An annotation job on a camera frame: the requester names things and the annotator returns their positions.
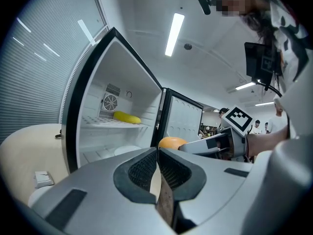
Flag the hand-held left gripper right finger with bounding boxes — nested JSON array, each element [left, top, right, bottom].
[[159, 147, 254, 230]]

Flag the black head-worn camera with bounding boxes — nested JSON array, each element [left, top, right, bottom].
[[197, 0, 212, 16]]

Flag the black cable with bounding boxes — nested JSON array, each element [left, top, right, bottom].
[[256, 79, 283, 98]]

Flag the white fridge shelf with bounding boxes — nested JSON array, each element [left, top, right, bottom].
[[80, 115, 149, 129]]

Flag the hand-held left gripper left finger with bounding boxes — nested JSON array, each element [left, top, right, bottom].
[[31, 147, 177, 235]]

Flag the black chest-mounted device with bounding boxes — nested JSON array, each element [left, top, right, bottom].
[[244, 42, 282, 86]]

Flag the yellow long food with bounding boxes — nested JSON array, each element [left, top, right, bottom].
[[113, 111, 142, 124]]

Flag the person's right forearm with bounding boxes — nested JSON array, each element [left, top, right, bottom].
[[246, 125, 292, 158]]

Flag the round orange food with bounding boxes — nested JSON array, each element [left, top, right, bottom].
[[158, 136, 188, 149]]

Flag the black and white fridge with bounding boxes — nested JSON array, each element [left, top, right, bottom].
[[61, 27, 204, 174]]

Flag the ceiling vent grille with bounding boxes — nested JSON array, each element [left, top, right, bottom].
[[93, 25, 110, 44]]

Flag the brown food slice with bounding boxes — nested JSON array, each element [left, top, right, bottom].
[[149, 164, 176, 229]]

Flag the grey window blinds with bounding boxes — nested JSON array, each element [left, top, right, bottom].
[[0, 0, 109, 144]]

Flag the white fridge fan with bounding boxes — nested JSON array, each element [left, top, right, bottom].
[[101, 93, 120, 112]]

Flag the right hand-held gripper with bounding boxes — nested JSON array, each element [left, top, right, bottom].
[[178, 105, 254, 162]]

